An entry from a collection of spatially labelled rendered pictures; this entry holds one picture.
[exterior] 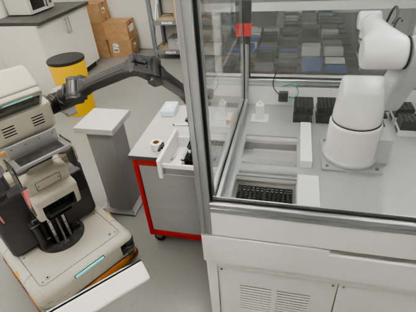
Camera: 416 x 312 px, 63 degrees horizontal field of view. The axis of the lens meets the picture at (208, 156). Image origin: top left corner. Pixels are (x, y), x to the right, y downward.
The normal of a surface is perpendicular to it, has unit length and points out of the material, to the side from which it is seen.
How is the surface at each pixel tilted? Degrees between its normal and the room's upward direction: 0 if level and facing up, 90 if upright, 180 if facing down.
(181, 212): 90
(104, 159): 90
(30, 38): 90
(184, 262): 1
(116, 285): 40
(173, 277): 0
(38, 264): 0
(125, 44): 93
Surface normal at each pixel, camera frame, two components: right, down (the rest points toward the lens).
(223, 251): -0.22, 0.58
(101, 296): 0.32, -0.34
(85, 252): -0.07, -0.81
